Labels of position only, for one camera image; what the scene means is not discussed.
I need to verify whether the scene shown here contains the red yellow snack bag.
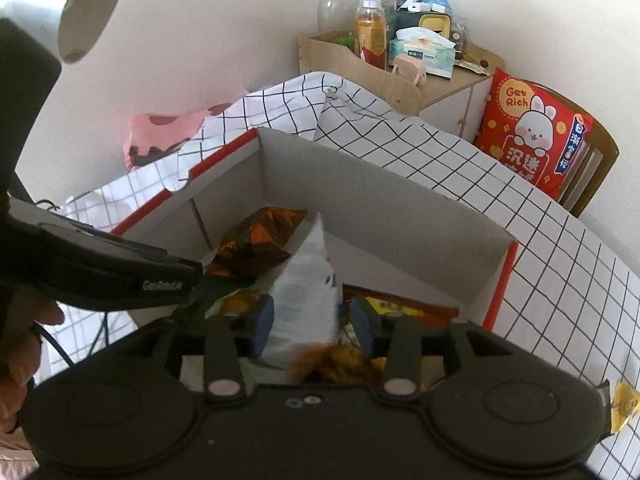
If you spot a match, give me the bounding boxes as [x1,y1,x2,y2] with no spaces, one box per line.
[307,284,459,387]

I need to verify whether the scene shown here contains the white snack bag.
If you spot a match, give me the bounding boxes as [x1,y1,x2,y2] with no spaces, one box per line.
[260,216,341,368]

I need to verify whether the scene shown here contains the orange brown snack bag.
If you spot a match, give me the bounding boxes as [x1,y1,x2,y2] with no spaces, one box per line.
[204,206,307,286]

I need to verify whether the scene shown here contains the yellow small snack packet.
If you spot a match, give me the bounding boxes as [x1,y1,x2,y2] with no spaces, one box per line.
[611,382,640,434]

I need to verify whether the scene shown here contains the yellow round snack pack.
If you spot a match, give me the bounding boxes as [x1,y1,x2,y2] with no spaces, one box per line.
[204,288,270,320]

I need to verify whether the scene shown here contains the black snack packet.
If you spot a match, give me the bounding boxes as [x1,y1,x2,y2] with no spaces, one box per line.
[596,379,611,406]

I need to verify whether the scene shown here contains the person left hand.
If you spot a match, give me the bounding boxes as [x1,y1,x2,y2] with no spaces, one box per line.
[1,286,65,434]

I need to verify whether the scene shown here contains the red white cardboard box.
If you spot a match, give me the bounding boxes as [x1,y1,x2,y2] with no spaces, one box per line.
[115,128,518,328]

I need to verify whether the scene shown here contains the pink patterned cloth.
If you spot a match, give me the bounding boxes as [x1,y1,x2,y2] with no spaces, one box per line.
[124,103,230,172]

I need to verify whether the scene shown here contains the white black grid tablecloth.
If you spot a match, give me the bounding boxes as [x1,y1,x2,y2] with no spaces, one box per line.
[63,73,639,479]

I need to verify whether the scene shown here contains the wooden side cabinet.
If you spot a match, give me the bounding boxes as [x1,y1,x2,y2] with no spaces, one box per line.
[298,35,504,142]

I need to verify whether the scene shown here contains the red rabbit cushion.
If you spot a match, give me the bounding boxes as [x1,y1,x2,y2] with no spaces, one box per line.
[474,70,594,200]

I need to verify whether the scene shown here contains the wooden chair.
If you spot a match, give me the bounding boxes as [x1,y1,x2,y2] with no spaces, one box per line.
[537,82,620,218]

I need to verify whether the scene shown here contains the pink small object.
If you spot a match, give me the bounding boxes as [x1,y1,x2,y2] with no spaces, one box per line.
[392,54,427,87]

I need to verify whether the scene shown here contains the tissue box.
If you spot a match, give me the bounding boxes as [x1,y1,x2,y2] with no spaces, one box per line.
[388,27,456,79]

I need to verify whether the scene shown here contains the orange drink bottle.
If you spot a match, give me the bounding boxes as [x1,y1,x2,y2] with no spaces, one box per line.
[354,0,387,70]

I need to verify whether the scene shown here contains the clear glass bowl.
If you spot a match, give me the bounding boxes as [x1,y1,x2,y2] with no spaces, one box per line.
[316,0,399,42]

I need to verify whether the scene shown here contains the black cable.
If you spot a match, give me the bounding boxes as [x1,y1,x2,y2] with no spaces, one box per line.
[34,309,112,366]

